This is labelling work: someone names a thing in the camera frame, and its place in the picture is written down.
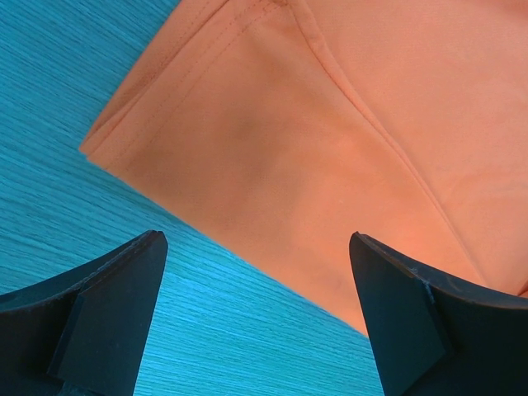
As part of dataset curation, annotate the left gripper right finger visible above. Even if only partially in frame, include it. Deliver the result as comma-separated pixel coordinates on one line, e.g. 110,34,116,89
349,233,527,396

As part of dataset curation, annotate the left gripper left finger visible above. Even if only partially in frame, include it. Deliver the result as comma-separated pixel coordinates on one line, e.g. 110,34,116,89
1,230,167,395

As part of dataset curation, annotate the orange t shirt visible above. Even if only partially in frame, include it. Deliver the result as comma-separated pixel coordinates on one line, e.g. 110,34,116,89
81,0,527,332

